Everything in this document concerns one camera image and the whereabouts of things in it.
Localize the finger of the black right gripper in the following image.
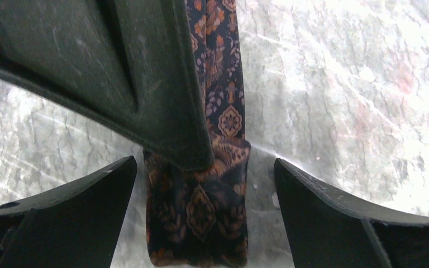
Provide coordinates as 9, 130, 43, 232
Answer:
0, 1, 213, 170

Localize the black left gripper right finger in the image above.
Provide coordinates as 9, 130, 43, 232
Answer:
274, 159, 429, 267

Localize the navy orange paisley tie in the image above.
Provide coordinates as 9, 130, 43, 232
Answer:
143, 0, 251, 267

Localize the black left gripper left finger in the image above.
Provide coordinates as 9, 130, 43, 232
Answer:
0, 156, 137, 267

